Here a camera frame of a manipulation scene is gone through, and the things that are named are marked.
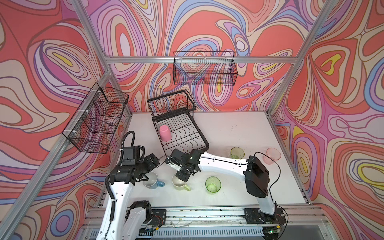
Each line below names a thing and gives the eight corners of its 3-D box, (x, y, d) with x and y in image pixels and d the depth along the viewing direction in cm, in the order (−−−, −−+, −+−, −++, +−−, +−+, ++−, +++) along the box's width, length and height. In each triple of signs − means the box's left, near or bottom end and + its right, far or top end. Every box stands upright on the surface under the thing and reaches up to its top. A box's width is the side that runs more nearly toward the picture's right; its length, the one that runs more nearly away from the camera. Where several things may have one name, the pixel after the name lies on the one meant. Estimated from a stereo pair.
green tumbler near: (204, 192, 83) (206, 187, 76) (204, 182, 87) (205, 176, 80) (219, 192, 83) (221, 187, 76) (218, 182, 87) (220, 176, 80)
